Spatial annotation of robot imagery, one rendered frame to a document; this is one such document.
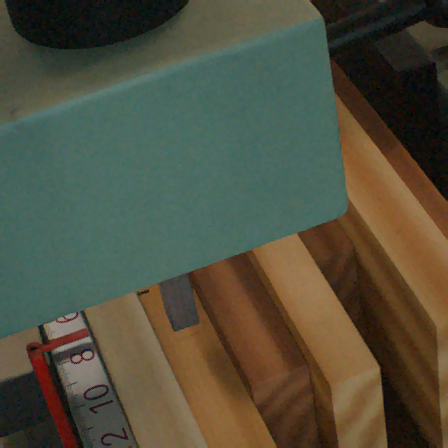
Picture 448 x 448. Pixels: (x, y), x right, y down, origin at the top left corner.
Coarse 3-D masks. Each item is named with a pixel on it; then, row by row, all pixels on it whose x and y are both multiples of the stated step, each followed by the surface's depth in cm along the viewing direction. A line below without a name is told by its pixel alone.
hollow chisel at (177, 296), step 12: (180, 276) 40; (168, 288) 40; (180, 288) 40; (168, 300) 40; (180, 300) 40; (192, 300) 40; (168, 312) 40; (180, 312) 40; (192, 312) 41; (180, 324) 41; (192, 324) 41
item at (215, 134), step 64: (0, 0) 35; (192, 0) 33; (256, 0) 33; (0, 64) 32; (64, 64) 32; (128, 64) 31; (192, 64) 31; (256, 64) 32; (320, 64) 33; (0, 128) 31; (64, 128) 31; (128, 128) 32; (192, 128) 32; (256, 128) 33; (320, 128) 34; (0, 192) 32; (64, 192) 32; (128, 192) 33; (192, 192) 34; (256, 192) 34; (320, 192) 35; (0, 256) 33; (64, 256) 34; (128, 256) 34; (192, 256) 35; (0, 320) 34
